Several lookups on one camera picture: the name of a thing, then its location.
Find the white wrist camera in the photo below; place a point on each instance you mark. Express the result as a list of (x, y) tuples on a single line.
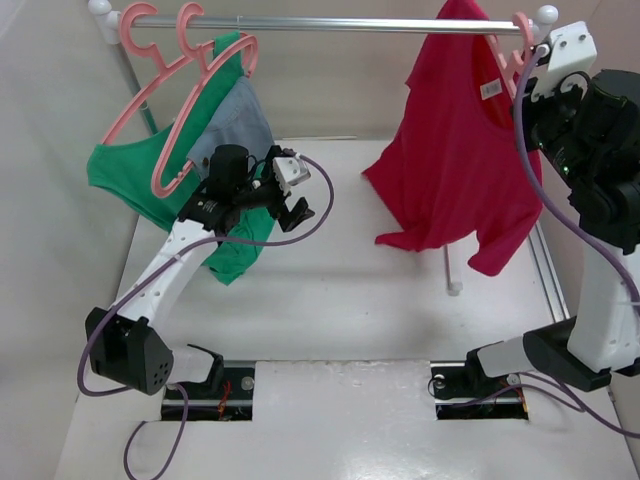
[(573, 50), (290, 170)]

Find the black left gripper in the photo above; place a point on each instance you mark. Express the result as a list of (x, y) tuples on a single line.
[(290, 218)]

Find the white clothes rack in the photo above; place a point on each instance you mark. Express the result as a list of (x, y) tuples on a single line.
[(235, 260)]

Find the pink red t shirt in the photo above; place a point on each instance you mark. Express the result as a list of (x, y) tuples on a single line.
[(452, 168)]

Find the pink hanger with green shirt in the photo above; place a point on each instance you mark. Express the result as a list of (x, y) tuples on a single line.
[(220, 62)]

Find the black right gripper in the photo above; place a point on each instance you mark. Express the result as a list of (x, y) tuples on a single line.
[(571, 89)]

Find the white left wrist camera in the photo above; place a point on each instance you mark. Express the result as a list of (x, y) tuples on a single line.
[(290, 170)]

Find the pink plastic hanger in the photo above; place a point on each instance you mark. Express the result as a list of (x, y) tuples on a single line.
[(511, 63)]

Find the green t shirt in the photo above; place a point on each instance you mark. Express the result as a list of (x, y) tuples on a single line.
[(125, 171)]

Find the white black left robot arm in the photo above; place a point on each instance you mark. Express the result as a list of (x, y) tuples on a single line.
[(125, 342)]

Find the blue striped garment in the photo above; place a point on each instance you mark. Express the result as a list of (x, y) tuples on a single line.
[(238, 120)]

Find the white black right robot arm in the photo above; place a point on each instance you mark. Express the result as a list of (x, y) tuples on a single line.
[(590, 135)]

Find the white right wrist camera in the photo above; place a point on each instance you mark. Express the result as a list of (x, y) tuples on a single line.
[(573, 50)]

